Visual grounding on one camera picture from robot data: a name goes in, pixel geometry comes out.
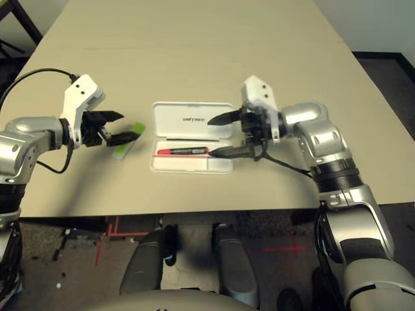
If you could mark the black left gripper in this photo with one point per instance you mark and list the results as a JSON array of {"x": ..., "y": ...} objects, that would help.
[{"x": 92, "y": 131}]

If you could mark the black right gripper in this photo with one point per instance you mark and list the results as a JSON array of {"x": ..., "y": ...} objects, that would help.
[{"x": 256, "y": 129}]

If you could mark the green highlighter pen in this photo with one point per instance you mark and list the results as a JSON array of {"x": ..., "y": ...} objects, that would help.
[{"x": 122, "y": 151}]

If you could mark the red black marker pen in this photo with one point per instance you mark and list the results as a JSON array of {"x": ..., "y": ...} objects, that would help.
[{"x": 181, "y": 151}]

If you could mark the white plastic pencil case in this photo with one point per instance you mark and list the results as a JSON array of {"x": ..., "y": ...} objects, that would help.
[{"x": 175, "y": 116}]

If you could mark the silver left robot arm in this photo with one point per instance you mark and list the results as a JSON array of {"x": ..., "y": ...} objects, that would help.
[{"x": 26, "y": 136}]

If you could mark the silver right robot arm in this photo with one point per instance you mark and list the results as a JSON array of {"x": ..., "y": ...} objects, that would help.
[{"x": 324, "y": 136}]

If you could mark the grey robot right leg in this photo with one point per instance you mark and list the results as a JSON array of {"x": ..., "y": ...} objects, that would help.
[{"x": 236, "y": 262}]

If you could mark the grey robot leg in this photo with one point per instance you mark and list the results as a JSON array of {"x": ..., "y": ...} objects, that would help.
[
  {"x": 142, "y": 265},
  {"x": 236, "y": 262}
]

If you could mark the black tripod stand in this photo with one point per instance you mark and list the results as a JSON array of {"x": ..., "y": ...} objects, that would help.
[{"x": 9, "y": 47}]

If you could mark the grey robot left leg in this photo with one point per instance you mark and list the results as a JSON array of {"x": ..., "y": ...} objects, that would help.
[{"x": 142, "y": 265}]

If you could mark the black shoe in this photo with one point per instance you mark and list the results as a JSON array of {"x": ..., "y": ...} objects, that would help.
[
  {"x": 290, "y": 299},
  {"x": 316, "y": 282}
]

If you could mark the grey robot torso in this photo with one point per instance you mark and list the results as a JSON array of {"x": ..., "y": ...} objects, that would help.
[{"x": 162, "y": 301}]

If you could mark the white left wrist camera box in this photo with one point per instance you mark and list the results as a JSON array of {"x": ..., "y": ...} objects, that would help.
[{"x": 81, "y": 90}]

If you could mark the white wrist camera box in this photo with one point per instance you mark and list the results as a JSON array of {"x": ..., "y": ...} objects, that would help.
[
  {"x": 259, "y": 90},
  {"x": 81, "y": 90}
]

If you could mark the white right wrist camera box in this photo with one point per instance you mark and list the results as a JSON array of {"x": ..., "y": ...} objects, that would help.
[{"x": 259, "y": 90}]

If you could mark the beige side table black frame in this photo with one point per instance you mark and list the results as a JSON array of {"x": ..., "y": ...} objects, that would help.
[{"x": 30, "y": 22}]

